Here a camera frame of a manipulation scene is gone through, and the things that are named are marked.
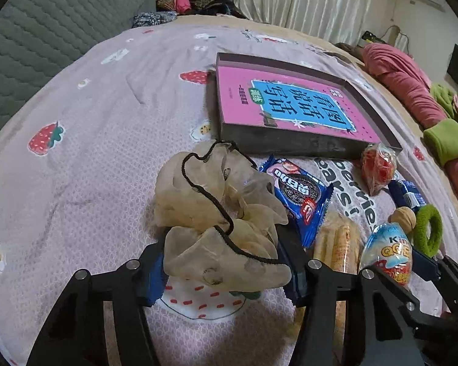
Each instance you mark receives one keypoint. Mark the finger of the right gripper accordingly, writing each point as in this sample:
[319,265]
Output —
[424,266]
[447,286]

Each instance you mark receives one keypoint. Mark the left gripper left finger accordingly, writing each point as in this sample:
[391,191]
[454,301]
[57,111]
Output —
[74,332]

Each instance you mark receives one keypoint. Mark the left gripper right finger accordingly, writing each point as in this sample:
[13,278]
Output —
[376,328]

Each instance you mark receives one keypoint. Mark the blue Kinder egg toy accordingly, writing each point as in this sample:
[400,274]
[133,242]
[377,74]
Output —
[389,249]

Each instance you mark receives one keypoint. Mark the brown walnut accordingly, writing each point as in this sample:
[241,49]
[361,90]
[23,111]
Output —
[404,217]

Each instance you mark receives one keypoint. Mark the dark blue snack packet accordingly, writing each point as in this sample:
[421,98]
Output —
[405,193]

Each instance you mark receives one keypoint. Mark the yellow biscuit roll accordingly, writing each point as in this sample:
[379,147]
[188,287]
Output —
[338,243]

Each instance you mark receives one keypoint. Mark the red egg toy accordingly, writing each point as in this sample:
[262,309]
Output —
[378,164]

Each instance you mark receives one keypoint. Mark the blue Oreo cookie packet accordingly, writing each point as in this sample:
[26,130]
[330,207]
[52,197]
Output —
[305,197]

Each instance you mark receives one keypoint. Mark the beige sheer hair scrunchie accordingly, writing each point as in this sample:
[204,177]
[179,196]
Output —
[221,215]

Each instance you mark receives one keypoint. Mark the green fleece blanket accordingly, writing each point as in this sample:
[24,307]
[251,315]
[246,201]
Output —
[442,138]

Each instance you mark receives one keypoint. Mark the pink strawberry print blanket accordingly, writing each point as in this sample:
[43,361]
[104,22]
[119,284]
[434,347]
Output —
[79,161]

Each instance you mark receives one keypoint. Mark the pink rolled quilt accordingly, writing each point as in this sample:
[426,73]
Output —
[404,78]

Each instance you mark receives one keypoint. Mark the grey shallow box tray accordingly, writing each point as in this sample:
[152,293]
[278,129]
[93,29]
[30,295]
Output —
[264,140]

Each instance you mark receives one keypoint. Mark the pink Chinese workbook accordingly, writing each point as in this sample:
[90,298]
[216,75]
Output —
[263,99]

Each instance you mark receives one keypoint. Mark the grey quilted headboard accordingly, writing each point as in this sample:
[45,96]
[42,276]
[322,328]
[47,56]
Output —
[39,38]

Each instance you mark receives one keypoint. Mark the dark floral cushion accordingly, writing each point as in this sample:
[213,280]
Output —
[151,19]

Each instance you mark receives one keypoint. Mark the beige bed sheet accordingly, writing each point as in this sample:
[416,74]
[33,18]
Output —
[314,52]

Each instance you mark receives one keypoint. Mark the white radiator with cable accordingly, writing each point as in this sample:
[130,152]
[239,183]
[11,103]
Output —
[394,36]

